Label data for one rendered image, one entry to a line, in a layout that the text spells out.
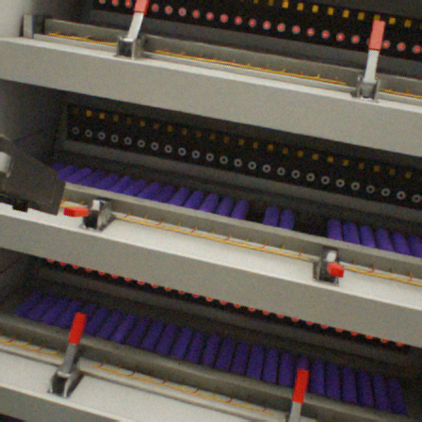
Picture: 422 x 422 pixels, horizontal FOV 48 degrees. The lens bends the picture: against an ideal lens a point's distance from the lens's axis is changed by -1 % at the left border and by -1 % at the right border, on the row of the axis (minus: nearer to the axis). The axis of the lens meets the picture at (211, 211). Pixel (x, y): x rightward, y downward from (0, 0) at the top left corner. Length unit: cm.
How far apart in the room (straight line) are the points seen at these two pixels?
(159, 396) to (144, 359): 5
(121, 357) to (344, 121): 39
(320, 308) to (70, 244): 29
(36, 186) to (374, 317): 37
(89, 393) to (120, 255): 17
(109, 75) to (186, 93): 9
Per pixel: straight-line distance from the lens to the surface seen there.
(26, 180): 30
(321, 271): 54
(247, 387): 61
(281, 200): 65
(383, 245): 61
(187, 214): 56
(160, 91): 55
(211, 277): 52
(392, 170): 67
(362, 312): 53
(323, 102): 52
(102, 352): 64
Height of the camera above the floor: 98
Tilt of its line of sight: 2 degrees down
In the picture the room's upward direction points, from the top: 12 degrees clockwise
